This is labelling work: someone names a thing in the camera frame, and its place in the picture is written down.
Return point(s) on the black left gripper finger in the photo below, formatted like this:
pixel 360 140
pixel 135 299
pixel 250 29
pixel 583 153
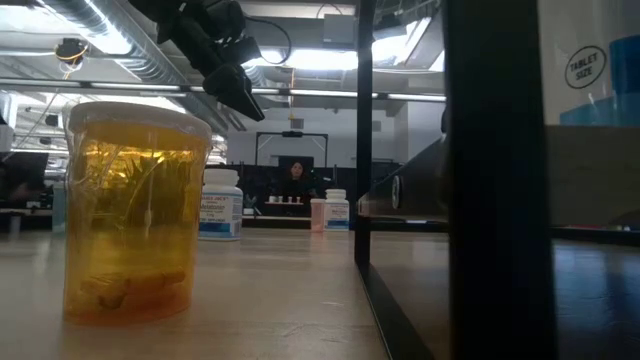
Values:
pixel 235 92

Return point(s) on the white melatonin bottle blue band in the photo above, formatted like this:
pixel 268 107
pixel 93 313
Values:
pixel 220 205

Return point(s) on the white bottle tablet size label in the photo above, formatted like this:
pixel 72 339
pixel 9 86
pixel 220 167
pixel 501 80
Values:
pixel 565 30

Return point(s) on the small grey hanging box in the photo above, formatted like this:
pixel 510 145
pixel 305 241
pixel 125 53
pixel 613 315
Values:
pixel 297 123

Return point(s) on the white light bar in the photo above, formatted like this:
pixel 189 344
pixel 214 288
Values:
pixel 135 86

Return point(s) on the black background partition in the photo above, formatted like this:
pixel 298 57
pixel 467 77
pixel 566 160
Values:
pixel 260 180

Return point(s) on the person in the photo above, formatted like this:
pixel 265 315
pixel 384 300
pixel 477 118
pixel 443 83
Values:
pixel 297 172

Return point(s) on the small plant in white pot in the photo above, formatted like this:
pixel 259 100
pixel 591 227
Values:
pixel 248 210

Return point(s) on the grey ceiling box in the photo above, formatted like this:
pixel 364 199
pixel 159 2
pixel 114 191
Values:
pixel 340 30

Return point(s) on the small pink vial white cap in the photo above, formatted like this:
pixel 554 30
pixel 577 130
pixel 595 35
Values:
pixel 317 216

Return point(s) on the white supplement bottle blue band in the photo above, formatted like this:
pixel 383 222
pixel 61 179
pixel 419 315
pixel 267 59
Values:
pixel 336 212

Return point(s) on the orange pill bottle white cap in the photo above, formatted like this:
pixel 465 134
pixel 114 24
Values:
pixel 132 225

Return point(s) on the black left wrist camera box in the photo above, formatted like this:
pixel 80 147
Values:
pixel 242 50

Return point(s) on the black background rig frame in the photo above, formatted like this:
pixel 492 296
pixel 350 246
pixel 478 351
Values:
pixel 292 134

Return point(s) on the black aluminium table frame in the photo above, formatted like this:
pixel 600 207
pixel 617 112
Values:
pixel 280 225

